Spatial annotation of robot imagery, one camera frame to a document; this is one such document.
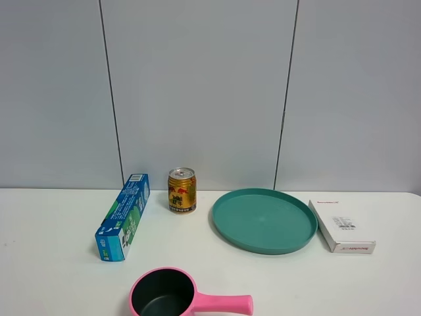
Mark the gold energy drink can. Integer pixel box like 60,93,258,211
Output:
168,167,197,214

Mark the teal round plate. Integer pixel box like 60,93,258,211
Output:
211,188,318,255

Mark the pink saucepan with handle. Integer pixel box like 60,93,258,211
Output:
128,267,253,315

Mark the blue Darlie toothpaste box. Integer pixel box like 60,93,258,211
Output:
95,174,150,262

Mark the white cardboard box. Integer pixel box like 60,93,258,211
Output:
309,199,376,254

